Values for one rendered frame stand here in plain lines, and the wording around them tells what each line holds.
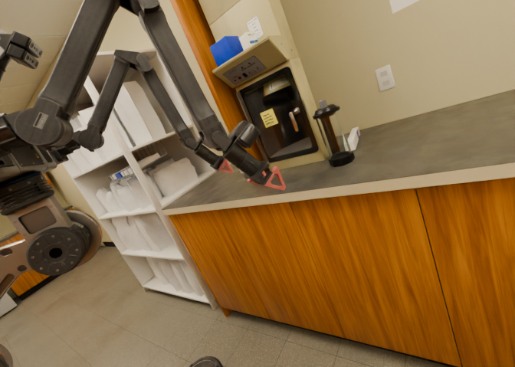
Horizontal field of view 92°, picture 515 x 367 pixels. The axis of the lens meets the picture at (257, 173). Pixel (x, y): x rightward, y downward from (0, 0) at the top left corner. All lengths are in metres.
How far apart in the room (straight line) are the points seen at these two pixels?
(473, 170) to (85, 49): 0.97
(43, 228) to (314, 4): 1.50
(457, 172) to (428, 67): 0.76
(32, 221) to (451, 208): 1.24
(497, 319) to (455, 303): 0.11
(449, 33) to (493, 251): 0.92
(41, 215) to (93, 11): 0.60
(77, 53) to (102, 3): 0.13
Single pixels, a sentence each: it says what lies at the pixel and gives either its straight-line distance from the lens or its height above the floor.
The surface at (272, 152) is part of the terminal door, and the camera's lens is 1.29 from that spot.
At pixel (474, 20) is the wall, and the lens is 1.49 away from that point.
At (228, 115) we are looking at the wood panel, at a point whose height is 1.30.
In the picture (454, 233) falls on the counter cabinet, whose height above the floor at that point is 0.72.
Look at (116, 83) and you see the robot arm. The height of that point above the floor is 1.59.
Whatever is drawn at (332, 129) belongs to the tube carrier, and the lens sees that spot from 1.02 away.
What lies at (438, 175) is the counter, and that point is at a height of 0.93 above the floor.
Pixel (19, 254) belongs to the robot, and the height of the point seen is 1.16.
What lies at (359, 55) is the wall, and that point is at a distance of 1.51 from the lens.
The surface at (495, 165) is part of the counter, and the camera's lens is 0.84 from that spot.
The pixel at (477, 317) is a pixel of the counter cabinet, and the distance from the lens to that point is 1.20.
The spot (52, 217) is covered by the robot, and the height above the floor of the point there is 1.23.
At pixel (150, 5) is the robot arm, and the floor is 1.59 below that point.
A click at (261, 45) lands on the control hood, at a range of 1.09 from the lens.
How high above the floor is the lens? 1.29
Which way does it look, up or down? 14 degrees down
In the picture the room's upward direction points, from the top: 24 degrees counter-clockwise
